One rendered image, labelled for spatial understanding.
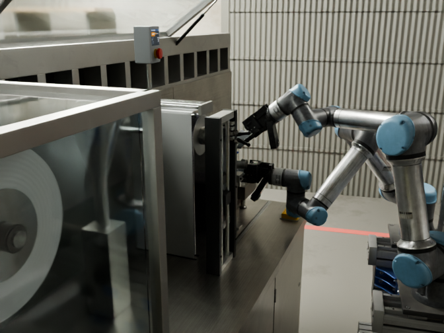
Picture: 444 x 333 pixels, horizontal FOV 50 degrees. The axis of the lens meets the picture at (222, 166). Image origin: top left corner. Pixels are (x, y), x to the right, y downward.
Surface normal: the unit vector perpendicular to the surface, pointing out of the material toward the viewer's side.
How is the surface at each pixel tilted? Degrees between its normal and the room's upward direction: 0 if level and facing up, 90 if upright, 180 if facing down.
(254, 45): 90
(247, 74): 90
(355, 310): 0
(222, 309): 0
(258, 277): 0
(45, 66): 90
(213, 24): 90
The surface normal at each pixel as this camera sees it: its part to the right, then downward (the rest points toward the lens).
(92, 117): 0.93, 0.11
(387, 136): -0.79, 0.05
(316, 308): 0.00, -0.96
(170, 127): -0.37, 0.27
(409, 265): -0.75, 0.31
